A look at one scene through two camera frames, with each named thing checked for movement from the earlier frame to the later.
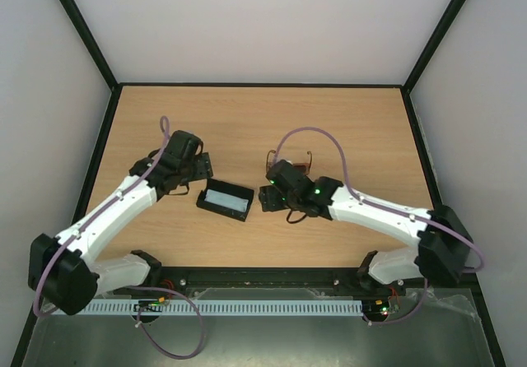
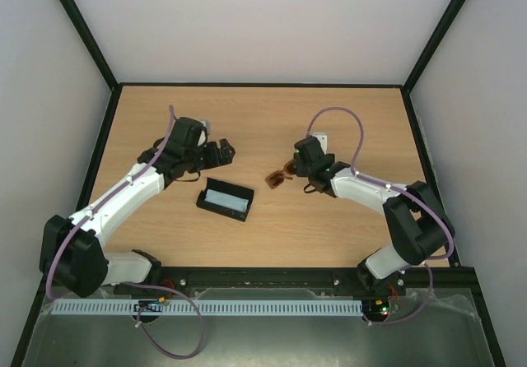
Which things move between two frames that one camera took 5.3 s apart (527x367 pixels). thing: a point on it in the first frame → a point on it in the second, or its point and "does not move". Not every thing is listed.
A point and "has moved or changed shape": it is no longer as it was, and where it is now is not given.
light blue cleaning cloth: x=226 y=200 does not move
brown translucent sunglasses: x=302 y=167 has moved or changed shape
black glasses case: x=227 y=188 does not move
